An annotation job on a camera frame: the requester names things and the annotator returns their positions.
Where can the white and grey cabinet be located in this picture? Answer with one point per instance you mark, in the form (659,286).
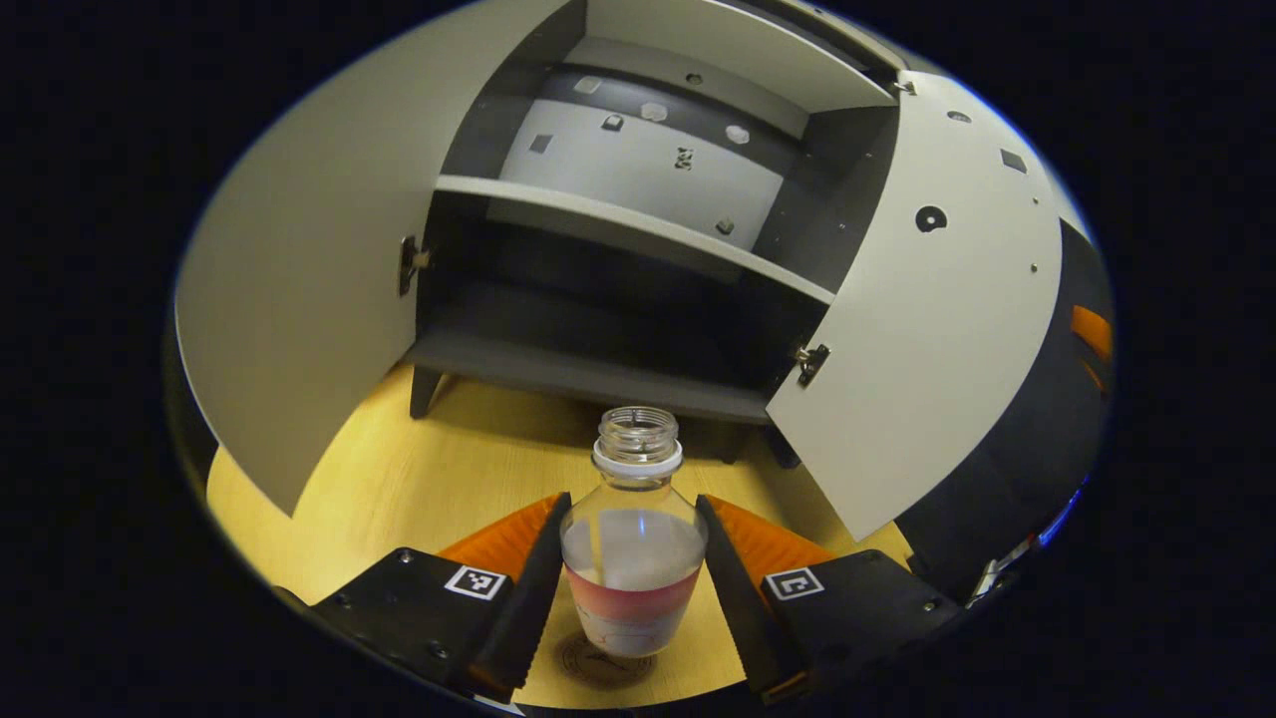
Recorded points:
(638,329)

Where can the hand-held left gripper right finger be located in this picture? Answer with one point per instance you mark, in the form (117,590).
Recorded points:
(743,608)

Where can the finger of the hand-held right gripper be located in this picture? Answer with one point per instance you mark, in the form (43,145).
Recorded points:
(1092,334)

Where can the clear bottle with pink label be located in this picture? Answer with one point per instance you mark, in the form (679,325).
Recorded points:
(633,558)

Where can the white cabinet shelf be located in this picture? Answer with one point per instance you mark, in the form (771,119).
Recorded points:
(618,221)
(738,50)

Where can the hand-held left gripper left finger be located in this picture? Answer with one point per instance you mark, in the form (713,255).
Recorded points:
(523,608)

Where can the metal door hinge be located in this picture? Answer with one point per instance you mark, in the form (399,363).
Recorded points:
(812,363)
(905,88)
(409,264)

